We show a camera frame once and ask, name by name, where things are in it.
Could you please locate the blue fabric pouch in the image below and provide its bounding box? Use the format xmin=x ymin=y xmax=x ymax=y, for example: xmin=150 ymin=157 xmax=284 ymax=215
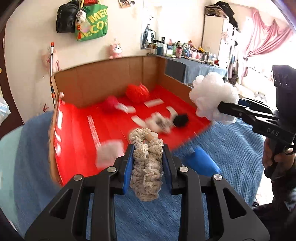
xmin=182 ymin=146 xmax=222 ymax=177

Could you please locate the white sachet packet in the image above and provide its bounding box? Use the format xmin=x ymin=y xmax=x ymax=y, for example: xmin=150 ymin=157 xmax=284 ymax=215
xmin=96 ymin=140 xmax=125 ymax=169

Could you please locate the cream crochet scrunchie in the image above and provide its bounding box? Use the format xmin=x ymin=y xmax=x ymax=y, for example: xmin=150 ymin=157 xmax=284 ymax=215
xmin=129 ymin=128 xmax=164 ymax=201

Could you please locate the white mesh bath pouf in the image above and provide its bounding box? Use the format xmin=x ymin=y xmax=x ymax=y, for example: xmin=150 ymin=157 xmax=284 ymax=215
xmin=189 ymin=72 xmax=239 ymax=124

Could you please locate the black yarn pompom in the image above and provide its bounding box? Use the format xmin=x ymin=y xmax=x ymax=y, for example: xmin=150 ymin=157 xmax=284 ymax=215
xmin=173 ymin=113 xmax=189 ymax=128

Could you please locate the white plush lamb toy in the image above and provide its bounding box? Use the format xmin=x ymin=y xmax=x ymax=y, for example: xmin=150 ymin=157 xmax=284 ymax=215
xmin=145 ymin=112 xmax=175 ymax=134

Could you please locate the red knitted toy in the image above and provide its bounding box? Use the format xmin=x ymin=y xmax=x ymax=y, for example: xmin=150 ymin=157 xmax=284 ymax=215
xmin=102 ymin=95 xmax=119 ymax=113

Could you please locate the red lined cardboard box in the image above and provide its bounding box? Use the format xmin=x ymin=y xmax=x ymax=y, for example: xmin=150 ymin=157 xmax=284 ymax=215
xmin=49 ymin=56 xmax=210 ymax=186

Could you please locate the red mesh bath pouf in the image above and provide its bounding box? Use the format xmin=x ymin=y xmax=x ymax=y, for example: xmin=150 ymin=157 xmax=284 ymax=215
xmin=125 ymin=84 xmax=149 ymax=103

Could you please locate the person right hand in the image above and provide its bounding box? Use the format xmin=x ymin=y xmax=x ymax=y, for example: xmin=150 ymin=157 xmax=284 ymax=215
xmin=262 ymin=138 xmax=295 ymax=179

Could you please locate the blue knitted blanket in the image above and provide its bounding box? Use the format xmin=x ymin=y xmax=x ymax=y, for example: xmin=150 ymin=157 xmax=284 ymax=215
xmin=12 ymin=111 xmax=265 ymax=241

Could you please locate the pink curtain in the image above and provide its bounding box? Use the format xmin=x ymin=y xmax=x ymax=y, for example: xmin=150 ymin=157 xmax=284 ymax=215
xmin=242 ymin=8 xmax=293 ymax=60

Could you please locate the blue cloth covered table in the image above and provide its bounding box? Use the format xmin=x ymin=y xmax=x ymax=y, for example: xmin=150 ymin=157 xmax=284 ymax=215
xmin=148 ymin=54 xmax=228 ymax=84

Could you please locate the white wardrobe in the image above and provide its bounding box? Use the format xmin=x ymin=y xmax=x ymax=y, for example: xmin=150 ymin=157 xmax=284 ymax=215
xmin=201 ymin=15 xmax=234 ymax=69

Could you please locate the teal pillow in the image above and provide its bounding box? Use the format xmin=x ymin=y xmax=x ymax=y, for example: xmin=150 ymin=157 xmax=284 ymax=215
xmin=1 ymin=126 xmax=23 ymax=232

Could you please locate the pink plush pig toy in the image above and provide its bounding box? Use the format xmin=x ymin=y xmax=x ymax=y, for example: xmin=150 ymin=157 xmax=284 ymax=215
xmin=109 ymin=43 xmax=122 ymax=59

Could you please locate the orange capped stick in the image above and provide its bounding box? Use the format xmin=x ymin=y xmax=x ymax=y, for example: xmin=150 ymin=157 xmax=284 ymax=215
xmin=50 ymin=42 xmax=54 ymax=78

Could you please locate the black backpack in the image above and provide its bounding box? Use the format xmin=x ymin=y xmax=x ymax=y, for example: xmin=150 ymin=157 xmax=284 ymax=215
xmin=56 ymin=1 xmax=79 ymax=33

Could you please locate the green tote bag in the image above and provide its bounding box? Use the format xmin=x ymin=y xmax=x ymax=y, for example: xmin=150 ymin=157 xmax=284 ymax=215
xmin=75 ymin=1 xmax=108 ymax=42

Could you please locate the wall mirror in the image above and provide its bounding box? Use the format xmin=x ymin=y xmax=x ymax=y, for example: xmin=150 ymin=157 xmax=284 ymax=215
xmin=140 ymin=6 xmax=163 ymax=50

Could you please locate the photo collage on wall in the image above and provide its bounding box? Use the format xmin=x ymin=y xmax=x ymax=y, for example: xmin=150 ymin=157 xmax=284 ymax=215
xmin=118 ymin=0 xmax=135 ymax=9

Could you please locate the small white plush keychain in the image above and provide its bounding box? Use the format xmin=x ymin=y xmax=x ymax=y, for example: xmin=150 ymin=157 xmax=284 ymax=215
xmin=76 ymin=8 xmax=87 ymax=24

